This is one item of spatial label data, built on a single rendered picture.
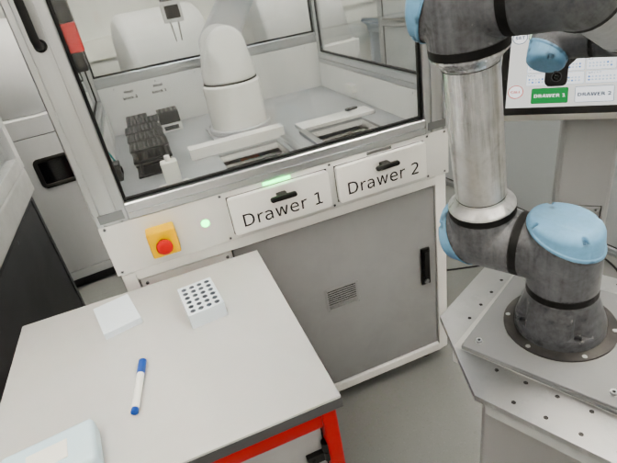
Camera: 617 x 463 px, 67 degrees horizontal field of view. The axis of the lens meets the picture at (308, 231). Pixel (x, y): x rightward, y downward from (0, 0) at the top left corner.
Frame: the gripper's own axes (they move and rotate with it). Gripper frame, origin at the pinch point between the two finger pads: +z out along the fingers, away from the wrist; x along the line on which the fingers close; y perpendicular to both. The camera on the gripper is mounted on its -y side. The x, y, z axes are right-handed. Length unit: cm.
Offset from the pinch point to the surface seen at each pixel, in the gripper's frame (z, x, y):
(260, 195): -20, 69, -40
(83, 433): -65, 69, -92
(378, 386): 56, 50, -96
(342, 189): -4, 52, -34
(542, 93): 14.9, 1.9, 1.2
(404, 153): 4.3, 37.0, -20.3
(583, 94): 14.9, -8.4, 0.4
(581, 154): 34.1, -10.7, -10.9
